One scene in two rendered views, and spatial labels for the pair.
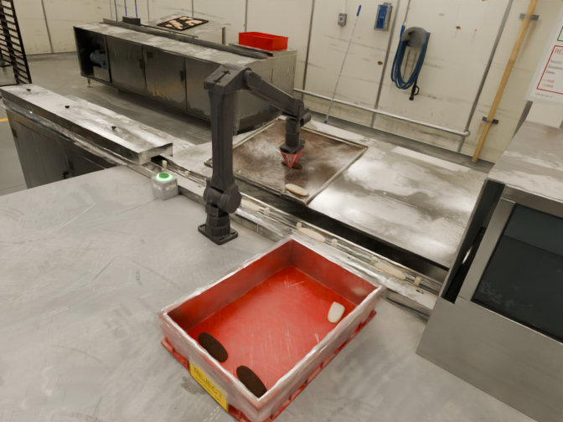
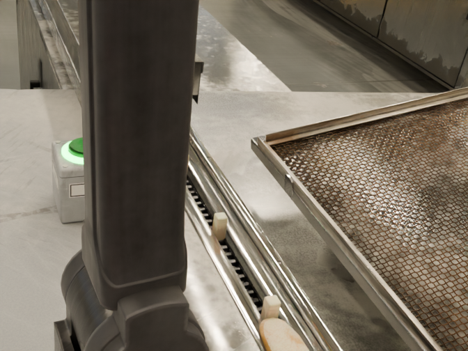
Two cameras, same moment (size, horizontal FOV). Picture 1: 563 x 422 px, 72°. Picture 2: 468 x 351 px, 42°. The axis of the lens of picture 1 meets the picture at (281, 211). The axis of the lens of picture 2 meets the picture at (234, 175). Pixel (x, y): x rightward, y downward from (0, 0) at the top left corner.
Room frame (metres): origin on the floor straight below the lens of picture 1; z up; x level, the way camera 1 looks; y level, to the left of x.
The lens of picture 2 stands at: (0.86, -0.01, 1.27)
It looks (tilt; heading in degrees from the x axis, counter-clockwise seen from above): 31 degrees down; 30
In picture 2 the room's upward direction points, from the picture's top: 9 degrees clockwise
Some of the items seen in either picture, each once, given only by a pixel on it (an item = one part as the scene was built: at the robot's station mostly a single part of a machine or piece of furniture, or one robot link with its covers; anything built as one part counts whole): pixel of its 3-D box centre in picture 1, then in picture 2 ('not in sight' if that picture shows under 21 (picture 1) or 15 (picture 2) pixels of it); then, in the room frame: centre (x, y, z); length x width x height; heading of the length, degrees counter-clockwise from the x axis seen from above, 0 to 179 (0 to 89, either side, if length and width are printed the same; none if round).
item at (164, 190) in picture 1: (165, 189); (87, 190); (1.30, 0.46, 0.84); 0.08 x 0.08 x 0.11; 57
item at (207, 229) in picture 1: (218, 223); not in sight; (1.08, 0.21, 0.86); 0.12 x 0.09 x 0.08; 51
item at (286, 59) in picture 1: (260, 82); not in sight; (5.09, 0.44, 0.44); 0.70 x 0.55 x 0.87; 57
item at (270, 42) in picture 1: (263, 40); not in sight; (5.09, 0.44, 0.93); 0.51 x 0.36 x 0.13; 61
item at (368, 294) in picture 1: (278, 313); not in sight; (0.68, -0.02, 0.87); 0.49 x 0.34 x 0.10; 142
